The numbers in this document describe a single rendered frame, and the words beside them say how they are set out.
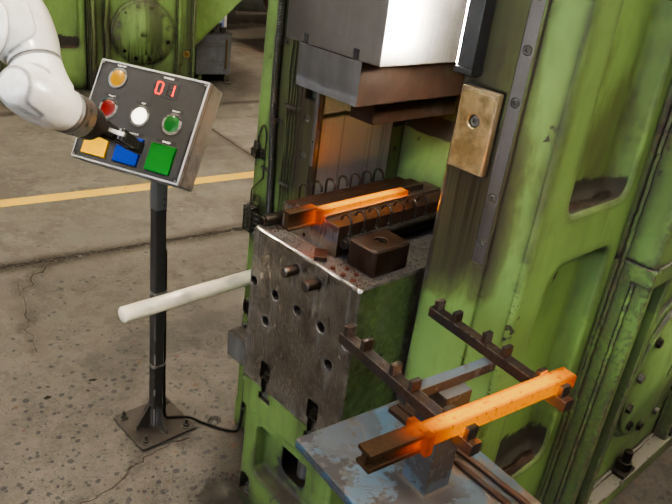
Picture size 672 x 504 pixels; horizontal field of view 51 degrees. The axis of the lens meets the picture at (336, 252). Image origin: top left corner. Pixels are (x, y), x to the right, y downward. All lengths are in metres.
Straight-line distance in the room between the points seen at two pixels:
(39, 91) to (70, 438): 1.37
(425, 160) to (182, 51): 4.76
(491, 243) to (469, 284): 0.11
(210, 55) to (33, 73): 5.64
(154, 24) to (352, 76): 5.00
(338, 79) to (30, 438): 1.58
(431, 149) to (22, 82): 1.08
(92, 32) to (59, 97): 4.88
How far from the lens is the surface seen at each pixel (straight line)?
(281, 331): 1.77
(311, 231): 1.67
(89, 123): 1.56
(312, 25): 1.59
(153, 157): 1.88
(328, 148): 1.87
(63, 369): 2.81
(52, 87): 1.46
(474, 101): 1.46
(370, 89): 1.52
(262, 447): 2.10
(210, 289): 2.02
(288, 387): 1.82
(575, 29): 1.37
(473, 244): 1.53
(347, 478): 1.30
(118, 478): 2.35
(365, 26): 1.48
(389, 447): 0.95
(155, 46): 6.48
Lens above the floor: 1.64
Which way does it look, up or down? 26 degrees down
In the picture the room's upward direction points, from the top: 8 degrees clockwise
